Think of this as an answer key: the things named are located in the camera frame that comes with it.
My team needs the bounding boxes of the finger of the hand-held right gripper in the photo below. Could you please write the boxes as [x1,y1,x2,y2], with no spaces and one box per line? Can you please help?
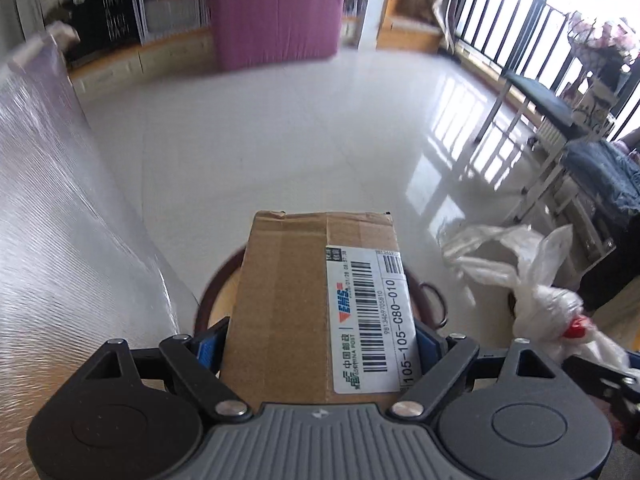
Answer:
[562,355,640,401]

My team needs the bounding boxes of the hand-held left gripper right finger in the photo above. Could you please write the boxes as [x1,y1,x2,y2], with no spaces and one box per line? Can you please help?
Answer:
[390,322,566,420]

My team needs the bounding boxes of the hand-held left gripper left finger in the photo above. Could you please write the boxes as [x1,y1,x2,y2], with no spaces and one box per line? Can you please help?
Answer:
[82,316,253,422]

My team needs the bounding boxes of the red plastic piece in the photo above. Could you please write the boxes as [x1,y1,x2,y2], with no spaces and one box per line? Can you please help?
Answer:
[562,316,591,340]

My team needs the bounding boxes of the cardboard box white label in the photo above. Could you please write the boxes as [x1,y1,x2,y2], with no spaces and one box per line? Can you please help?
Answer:
[220,209,426,406]

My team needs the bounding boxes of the white plastic bag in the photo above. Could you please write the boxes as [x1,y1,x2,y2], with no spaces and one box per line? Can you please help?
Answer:
[437,224,633,371]

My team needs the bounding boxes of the dark cloth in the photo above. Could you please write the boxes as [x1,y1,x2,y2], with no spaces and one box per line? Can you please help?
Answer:
[575,242,640,311]

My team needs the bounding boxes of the silver foil insulation sheet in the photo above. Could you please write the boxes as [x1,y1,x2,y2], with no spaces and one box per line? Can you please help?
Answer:
[0,30,201,480]

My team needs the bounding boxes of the white chair with jeans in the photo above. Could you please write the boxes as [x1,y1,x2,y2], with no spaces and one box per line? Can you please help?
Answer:
[502,140,640,271]

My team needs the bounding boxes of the blue jeans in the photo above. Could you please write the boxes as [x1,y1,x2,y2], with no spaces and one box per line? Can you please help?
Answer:
[565,137,640,211]

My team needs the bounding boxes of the white radiator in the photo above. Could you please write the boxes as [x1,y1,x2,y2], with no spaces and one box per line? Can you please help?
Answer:
[537,120,567,153]

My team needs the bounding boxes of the white chair dark seat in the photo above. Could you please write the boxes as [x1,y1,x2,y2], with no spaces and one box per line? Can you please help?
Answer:
[472,71,591,171]

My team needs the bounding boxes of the low wooden drawer cabinet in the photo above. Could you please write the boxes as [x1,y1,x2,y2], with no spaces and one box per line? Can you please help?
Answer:
[70,27,218,106]

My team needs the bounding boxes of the wooden step platform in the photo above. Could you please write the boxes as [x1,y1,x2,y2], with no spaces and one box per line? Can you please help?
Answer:
[377,15,451,53]

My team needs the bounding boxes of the black window railing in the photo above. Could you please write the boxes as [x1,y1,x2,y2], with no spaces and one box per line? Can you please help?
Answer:
[450,0,640,136]

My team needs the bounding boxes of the pink flower bouquet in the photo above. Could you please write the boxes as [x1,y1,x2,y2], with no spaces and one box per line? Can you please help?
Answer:
[565,10,640,61]

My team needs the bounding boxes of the white pegboard crate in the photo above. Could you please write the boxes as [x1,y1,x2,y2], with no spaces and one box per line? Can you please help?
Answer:
[127,0,211,46]

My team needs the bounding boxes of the black sign board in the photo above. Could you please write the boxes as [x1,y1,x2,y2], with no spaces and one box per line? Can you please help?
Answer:
[70,0,143,63]

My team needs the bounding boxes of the white cabinet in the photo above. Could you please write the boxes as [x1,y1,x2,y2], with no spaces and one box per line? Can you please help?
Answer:
[342,0,396,51]

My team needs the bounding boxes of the dark metal ring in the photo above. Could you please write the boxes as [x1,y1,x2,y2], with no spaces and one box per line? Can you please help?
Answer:
[419,284,448,328]

